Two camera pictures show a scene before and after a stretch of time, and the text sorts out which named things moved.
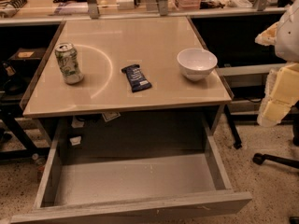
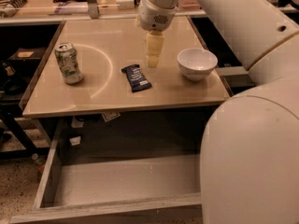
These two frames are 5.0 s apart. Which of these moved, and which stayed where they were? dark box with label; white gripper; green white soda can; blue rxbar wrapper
Moved: white gripper
Stayed: blue rxbar wrapper; dark box with label; green white soda can
